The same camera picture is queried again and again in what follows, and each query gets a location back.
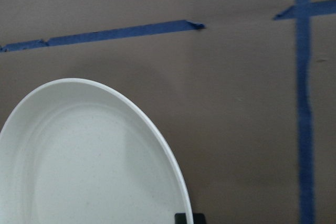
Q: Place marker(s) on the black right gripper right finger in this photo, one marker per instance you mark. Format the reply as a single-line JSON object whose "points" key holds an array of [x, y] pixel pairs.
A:
{"points": [[199, 218]]}

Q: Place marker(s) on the white round plate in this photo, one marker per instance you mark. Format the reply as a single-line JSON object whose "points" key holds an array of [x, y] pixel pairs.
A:
{"points": [[77, 151]]}

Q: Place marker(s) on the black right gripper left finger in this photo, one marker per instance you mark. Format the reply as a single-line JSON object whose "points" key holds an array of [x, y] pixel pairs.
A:
{"points": [[180, 218]]}

